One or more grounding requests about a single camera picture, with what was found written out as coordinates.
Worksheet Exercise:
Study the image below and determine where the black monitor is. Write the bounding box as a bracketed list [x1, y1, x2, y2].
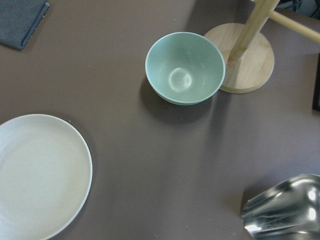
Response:
[312, 57, 320, 112]

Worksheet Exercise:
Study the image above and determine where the mint green bowl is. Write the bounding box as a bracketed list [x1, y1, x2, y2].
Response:
[145, 32, 226, 106]

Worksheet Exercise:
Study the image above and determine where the round cream plate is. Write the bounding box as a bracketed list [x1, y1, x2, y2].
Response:
[0, 114, 93, 240]

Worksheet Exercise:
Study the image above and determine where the steel scoop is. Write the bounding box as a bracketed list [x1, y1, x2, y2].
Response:
[241, 174, 320, 240]

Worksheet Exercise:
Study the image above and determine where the folded grey cloth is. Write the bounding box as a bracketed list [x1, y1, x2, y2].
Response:
[0, 0, 50, 50]

